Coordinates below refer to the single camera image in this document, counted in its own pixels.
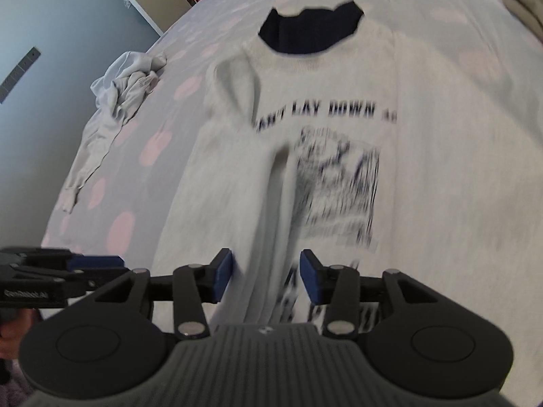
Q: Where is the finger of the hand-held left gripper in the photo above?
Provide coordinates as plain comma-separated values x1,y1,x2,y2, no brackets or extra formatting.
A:
0,249,125,271
0,267,133,293

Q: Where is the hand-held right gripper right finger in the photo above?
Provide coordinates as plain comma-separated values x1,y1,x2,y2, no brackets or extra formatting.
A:
299,249,439,339

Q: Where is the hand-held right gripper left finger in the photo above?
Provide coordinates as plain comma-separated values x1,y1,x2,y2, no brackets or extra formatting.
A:
95,248,234,340

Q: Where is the white printed sweatshirt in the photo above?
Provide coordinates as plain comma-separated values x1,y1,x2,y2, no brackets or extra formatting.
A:
150,6,543,335

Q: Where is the person's left hand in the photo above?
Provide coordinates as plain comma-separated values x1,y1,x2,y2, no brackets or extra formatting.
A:
0,309,43,351

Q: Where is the pale grey crumpled garment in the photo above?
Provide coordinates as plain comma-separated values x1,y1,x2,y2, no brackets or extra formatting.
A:
63,51,168,215

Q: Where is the black cloth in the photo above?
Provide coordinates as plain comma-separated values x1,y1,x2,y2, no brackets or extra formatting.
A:
260,2,364,55

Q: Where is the grey pink-dotted bed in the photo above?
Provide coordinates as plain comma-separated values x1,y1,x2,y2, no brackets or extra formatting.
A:
40,0,543,331

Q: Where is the beige folded cloth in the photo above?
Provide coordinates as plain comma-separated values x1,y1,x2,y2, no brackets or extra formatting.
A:
498,0,543,46

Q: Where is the dark wall switch panel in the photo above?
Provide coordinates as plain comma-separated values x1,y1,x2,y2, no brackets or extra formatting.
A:
0,46,42,104

